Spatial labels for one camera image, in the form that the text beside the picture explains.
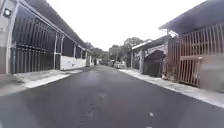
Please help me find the building with dark gate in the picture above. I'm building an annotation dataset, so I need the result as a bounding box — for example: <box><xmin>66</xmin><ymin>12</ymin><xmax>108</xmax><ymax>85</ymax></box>
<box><xmin>0</xmin><ymin>0</ymin><xmax>101</xmax><ymax>75</ymax></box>

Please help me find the pale pole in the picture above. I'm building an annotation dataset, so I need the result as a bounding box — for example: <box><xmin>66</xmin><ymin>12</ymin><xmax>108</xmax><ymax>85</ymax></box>
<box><xmin>4</xmin><ymin>0</ymin><xmax>21</xmax><ymax>75</ymax></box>

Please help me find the row of trees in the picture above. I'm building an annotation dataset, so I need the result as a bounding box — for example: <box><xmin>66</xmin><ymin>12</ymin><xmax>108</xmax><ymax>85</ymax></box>
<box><xmin>84</xmin><ymin>36</ymin><xmax>145</xmax><ymax>66</ymax></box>

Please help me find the white car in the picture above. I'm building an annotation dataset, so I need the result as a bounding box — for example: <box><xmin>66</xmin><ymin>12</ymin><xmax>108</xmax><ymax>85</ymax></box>
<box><xmin>113</xmin><ymin>60</ymin><xmax>127</xmax><ymax>70</ymax></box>

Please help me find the building with pale roof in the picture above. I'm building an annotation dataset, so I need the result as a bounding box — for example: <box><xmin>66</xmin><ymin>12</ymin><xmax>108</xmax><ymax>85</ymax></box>
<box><xmin>129</xmin><ymin>34</ymin><xmax>170</xmax><ymax>79</ymax></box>

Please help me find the grey asphalt road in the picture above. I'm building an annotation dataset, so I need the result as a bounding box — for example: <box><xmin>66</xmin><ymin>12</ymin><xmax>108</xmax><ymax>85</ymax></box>
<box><xmin>0</xmin><ymin>65</ymin><xmax>224</xmax><ymax>128</ymax></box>

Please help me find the building with reddish metal fence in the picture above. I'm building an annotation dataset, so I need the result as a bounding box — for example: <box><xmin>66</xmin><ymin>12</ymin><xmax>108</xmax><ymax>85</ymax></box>
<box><xmin>158</xmin><ymin>0</ymin><xmax>224</xmax><ymax>94</ymax></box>

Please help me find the concrete pavement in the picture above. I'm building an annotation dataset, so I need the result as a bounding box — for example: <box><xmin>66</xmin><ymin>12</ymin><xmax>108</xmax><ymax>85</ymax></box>
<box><xmin>118</xmin><ymin>67</ymin><xmax>224</xmax><ymax>110</ymax></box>
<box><xmin>0</xmin><ymin>67</ymin><xmax>92</xmax><ymax>98</ymax></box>

